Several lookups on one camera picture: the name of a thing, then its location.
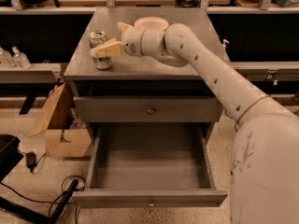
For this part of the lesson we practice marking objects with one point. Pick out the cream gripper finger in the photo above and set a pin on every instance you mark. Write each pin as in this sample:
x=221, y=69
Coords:
x=111, y=48
x=124, y=27

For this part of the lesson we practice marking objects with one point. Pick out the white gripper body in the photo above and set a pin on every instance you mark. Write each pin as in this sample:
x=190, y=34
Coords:
x=132, y=42

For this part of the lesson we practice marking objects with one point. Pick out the green white 7up can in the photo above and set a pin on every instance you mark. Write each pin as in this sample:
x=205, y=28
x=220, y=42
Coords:
x=98, y=38

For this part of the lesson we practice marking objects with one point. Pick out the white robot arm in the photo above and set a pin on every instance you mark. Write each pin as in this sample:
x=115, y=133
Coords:
x=265, y=160

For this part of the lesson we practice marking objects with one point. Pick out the grey drawer cabinet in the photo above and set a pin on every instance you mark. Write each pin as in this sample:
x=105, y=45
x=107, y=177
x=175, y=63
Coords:
x=142, y=76

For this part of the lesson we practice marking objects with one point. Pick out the closed grey top drawer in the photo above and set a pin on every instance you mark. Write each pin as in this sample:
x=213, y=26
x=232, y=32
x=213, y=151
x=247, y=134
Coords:
x=148, y=109

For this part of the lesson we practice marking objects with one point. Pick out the open grey middle drawer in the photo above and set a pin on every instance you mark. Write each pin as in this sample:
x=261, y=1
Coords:
x=150, y=166

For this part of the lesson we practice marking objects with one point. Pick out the white bowl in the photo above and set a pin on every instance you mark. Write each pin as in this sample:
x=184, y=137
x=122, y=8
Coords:
x=156, y=23

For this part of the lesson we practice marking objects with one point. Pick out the small white pump bottle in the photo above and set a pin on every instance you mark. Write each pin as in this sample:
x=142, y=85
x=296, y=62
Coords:
x=225, y=43

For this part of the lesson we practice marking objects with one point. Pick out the clear sanitizer bottle right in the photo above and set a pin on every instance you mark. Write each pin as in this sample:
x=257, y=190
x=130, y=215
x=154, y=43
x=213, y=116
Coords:
x=20, y=59

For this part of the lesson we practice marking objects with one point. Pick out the clear sanitizer bottle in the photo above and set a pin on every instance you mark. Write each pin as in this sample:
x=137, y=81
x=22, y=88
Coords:
x=20, y=59
x=6, y=60

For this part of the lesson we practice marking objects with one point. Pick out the cardboard box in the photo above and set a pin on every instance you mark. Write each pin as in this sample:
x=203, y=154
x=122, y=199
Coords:
x=54, y=120

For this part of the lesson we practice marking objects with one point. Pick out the clear sanitizer bottle left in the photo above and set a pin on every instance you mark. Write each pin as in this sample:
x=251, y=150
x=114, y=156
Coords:
x=6, y=60

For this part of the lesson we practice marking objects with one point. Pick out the black power adapter left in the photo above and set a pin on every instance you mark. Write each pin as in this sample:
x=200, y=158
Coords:
x=31, y=160

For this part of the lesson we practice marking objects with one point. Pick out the black bin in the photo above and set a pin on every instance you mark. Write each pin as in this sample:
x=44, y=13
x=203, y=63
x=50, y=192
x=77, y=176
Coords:
x=9, y=154

